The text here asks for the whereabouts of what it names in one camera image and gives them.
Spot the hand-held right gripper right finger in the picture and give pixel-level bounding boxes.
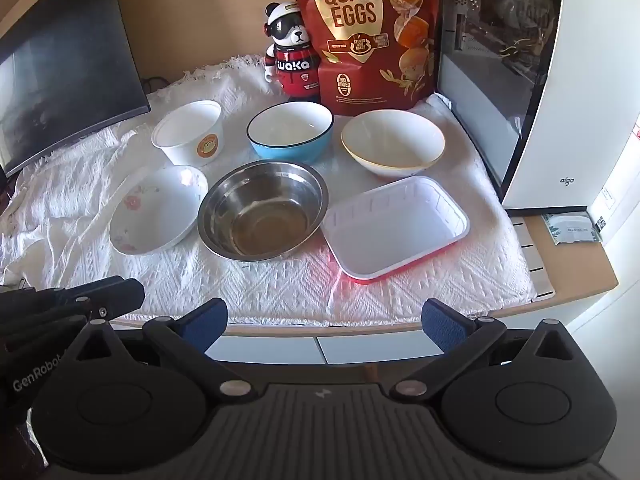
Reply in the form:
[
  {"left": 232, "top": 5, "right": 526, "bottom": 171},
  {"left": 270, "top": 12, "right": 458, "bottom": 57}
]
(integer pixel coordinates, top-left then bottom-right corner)
[{"left": 390, "top": 297, "right": 582, "bottom": 404}]

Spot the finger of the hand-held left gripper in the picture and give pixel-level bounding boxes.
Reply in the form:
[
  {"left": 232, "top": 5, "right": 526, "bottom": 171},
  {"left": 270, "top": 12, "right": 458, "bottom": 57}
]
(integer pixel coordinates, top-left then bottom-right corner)
[
  {"left": 0, "top": 275, "right": 147, "bottom": 322},
  {"left": 0, "top": 312, "right": 89, "bottom": 357}
]

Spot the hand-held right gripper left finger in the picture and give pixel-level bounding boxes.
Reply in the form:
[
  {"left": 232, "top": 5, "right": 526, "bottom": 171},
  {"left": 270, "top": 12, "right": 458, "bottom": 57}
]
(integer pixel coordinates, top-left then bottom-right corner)
[{"left": 62, "top": 297, "right": 253, "bottom": 404}]

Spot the red and white plastic tray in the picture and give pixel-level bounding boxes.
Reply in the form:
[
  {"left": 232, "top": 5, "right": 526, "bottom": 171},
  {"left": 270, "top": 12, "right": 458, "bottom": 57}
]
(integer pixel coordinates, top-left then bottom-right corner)
[{"left": 320, "top": 176, "right": 471, "bottom": 286}]

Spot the white paper bowl orange label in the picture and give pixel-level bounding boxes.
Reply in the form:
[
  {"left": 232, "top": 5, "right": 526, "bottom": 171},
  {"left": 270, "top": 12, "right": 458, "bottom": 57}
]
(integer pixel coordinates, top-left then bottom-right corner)
[{"left": 151, "top": 100, "right": 223, "bottom": 168}]

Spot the blue bowl with black rim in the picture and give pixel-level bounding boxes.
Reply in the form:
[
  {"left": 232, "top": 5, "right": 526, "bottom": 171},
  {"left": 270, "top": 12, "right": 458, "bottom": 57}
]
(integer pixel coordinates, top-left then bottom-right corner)
[{"left": 246, "top": 101, "right": 335, "bottom": 165}]

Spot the white bowl with yellow rim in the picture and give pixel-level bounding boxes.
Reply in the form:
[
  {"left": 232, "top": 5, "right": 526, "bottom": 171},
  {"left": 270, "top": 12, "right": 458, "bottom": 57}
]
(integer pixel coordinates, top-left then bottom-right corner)
[{"left": 341, "top": 110, "right": 446, "bottom": 181}]

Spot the white woven tablecloth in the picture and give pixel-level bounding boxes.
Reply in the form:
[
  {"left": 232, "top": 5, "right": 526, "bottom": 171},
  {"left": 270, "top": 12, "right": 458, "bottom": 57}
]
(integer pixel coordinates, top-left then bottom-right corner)
[{"left": 0, "top": 54, "right": 538, "bottom": 323}]

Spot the white drawer front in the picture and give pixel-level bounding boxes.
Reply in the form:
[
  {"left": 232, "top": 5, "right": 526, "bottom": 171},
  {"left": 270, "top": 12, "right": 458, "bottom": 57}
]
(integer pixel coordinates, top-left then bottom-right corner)
[
  {"left": 316, "top": 332, "right": 436, "bottom": 366},
  {"left": 207, "top": 335, "right": 321, "bottom": 365}
]

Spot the white floral bowl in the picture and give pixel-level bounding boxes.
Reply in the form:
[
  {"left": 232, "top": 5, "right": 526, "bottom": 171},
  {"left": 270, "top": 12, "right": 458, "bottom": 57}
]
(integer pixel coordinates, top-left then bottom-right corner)
[{"left": 109, "top": 165, "right": 209, "bottom": 257}]

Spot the white slotted panel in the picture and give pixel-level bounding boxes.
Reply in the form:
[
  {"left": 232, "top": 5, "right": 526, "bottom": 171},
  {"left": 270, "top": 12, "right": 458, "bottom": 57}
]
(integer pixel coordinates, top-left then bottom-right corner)
[{"left": 510, "top": 215, "right": 556, "bottom": 301}]

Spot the stainless steel bowl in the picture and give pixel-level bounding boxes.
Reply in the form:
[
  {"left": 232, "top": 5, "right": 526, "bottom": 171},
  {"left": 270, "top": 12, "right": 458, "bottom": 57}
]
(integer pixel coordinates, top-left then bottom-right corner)
[{"left": 197, "top": 161, "right": 330, "bottom": 262}]

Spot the wet wipe packet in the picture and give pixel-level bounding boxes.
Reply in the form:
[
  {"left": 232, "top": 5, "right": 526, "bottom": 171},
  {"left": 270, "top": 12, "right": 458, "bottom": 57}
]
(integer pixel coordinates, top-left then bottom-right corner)
[{"left": 541, "top": 214, "right": 601, "bottom": 245}]

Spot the black curved monitor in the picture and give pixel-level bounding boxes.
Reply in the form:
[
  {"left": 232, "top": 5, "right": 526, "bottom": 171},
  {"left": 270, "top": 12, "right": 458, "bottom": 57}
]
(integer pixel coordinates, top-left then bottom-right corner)
[{"left": 0, "top": 0, "right": 152, "bottom": 178}]

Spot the white computer case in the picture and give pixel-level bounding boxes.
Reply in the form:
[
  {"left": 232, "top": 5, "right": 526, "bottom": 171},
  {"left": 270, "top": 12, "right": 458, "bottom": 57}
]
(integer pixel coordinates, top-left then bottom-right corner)
[{"left": 434, "top": 0, "right": 640, "bottom": 211}]

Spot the panda racer figurine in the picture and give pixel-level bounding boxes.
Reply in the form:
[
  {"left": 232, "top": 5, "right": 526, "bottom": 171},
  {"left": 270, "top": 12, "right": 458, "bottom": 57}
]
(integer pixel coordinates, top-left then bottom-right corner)
[{"left": 263, "top": 1, "right": 322, "bottom": 101}]

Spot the red snack bag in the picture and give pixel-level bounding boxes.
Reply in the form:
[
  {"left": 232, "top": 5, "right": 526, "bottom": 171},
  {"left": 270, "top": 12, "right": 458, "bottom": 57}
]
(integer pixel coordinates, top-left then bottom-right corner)
[{"left": 286, "top": 0, "right": 441, "bottom": 117}]

